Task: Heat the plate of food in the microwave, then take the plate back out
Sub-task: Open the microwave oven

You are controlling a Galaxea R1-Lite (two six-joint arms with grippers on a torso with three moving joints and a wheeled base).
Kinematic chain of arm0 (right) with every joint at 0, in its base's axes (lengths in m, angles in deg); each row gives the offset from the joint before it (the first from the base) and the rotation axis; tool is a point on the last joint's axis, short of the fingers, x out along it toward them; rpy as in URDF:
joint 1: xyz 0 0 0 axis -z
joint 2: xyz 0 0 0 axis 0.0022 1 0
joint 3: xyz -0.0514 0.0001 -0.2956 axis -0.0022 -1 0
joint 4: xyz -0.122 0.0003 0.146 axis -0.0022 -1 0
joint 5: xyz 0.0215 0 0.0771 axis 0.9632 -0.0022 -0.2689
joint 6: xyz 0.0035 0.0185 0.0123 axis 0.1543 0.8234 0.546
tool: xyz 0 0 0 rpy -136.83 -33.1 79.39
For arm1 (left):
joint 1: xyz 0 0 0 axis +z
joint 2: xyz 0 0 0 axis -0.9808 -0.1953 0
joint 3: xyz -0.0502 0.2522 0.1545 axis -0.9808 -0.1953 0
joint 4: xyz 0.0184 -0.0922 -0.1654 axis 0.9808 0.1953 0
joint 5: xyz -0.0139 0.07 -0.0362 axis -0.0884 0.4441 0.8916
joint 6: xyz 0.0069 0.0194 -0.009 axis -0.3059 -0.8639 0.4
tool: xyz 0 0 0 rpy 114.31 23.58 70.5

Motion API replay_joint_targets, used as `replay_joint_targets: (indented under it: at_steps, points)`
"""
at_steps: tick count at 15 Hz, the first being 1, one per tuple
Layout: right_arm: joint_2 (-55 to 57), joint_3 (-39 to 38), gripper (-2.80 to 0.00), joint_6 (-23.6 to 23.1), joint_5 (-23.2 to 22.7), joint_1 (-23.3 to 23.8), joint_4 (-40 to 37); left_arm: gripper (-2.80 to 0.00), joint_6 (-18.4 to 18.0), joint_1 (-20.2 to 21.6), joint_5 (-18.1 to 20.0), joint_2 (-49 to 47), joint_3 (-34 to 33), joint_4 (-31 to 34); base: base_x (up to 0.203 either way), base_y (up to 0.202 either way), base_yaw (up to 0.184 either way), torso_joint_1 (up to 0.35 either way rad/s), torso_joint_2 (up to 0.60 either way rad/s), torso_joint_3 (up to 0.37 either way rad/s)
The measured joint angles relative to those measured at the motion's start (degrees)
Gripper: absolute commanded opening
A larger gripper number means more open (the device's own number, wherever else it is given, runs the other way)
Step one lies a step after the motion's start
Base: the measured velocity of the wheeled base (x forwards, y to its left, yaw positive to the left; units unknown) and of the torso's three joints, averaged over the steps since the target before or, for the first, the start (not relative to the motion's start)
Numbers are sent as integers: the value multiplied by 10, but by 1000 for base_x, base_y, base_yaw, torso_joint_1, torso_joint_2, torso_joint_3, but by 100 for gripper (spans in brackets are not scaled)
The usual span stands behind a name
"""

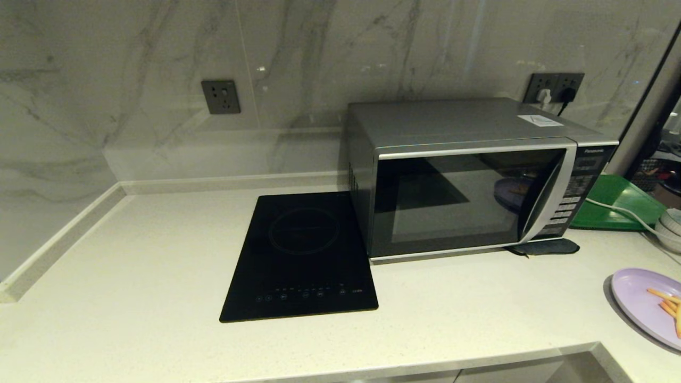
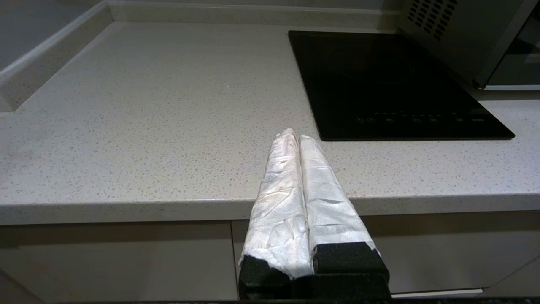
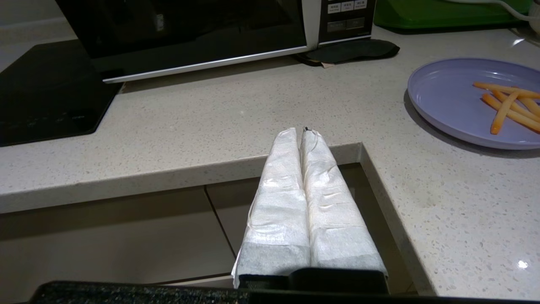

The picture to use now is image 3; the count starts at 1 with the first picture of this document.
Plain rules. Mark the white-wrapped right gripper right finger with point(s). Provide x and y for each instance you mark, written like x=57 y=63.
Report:
x=337 y=202

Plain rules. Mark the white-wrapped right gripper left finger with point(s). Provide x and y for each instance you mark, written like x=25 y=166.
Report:
x=274 y=202

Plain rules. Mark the purple plastic plate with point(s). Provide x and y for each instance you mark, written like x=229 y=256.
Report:
x=447 y=97

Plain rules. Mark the black glass microwave door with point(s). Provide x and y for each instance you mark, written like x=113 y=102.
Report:
x=190 y=29

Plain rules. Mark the black cloth pad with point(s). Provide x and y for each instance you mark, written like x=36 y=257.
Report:
x=350 y=51

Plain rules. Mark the green plastic cutting board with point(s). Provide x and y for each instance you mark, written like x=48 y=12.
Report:
x=443 y=14

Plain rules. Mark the black induction cooktop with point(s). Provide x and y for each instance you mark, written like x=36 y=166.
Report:
x=50 y=93

